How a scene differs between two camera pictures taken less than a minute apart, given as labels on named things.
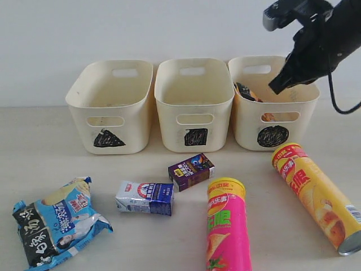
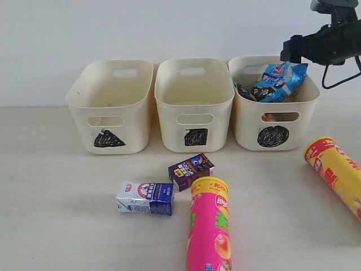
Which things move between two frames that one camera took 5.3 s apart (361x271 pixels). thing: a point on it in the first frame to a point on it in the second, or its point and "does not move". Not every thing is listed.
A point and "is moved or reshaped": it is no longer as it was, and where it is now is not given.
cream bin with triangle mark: x=110 y=100 does not move
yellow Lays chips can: x=342 y=226 to x=325 y=153
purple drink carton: x=190 y=171 does not move
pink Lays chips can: x=228 y=244 to x=208 y=238
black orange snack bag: x=245 y=92 is moved or reshaped
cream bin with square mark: x=193 y=96 does not move
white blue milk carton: x=155 y=198 does not move
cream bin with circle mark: x=285 y=122 does not move
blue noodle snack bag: x=62 y=222 to x=284 y=77
